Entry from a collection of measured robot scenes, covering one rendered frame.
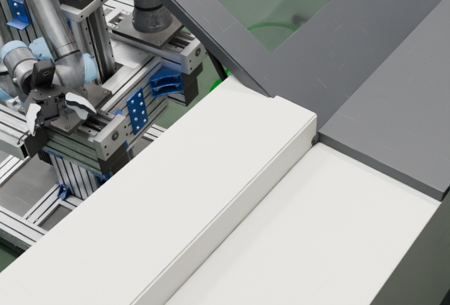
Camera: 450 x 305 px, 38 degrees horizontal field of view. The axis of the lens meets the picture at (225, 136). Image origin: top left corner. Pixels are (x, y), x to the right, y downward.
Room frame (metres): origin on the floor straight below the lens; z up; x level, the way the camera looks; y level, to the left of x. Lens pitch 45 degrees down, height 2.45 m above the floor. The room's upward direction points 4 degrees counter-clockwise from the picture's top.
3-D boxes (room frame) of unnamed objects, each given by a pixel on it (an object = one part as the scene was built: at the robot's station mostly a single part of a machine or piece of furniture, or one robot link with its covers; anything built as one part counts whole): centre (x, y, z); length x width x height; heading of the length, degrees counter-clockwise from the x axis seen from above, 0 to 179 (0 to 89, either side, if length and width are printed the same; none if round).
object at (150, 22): (2.03, 0.24, 1.09); 0.15 x 0.15 x 0.10
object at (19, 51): (1.33, 0.51, 1.43); 0.11 x 0.08 x 0.09; 29
